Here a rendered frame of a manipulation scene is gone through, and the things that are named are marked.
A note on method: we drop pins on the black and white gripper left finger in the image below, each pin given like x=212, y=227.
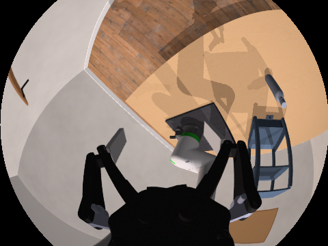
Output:
x=92, y=206

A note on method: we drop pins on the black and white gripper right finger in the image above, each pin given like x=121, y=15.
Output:
x=246, y=197

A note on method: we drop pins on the dark grey bottle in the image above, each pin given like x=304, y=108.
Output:
x=276, y=90

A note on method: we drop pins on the dark blue shelving unit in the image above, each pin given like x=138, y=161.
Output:
x=268, y=134

